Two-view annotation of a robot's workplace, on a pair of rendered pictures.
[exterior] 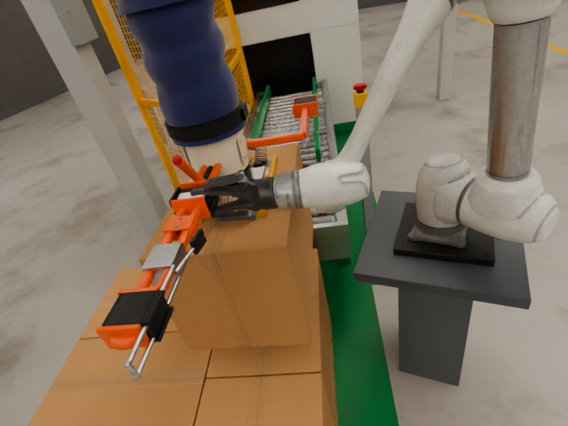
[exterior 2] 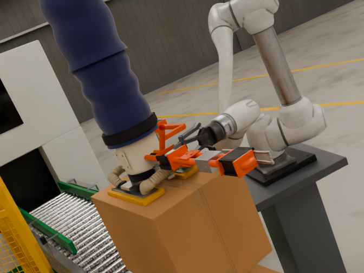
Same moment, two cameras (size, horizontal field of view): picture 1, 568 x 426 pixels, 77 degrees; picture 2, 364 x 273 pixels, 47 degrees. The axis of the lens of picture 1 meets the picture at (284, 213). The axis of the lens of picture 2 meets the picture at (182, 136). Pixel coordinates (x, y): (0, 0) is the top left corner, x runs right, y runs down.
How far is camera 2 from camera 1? 1.14 m
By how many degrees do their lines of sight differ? 42
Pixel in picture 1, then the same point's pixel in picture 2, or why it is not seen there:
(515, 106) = (281, 64)
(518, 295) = (339, 158)
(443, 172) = (261, 120)
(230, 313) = (219, 245)
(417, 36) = (230, 45)
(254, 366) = not seen: outside the picture
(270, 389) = not seen: outside the picture
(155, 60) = (109, 87)
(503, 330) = (339, 243)
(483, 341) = not seen: hidden behind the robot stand
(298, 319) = (259, 226)
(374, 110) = (228, 84)
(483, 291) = (325, 167)
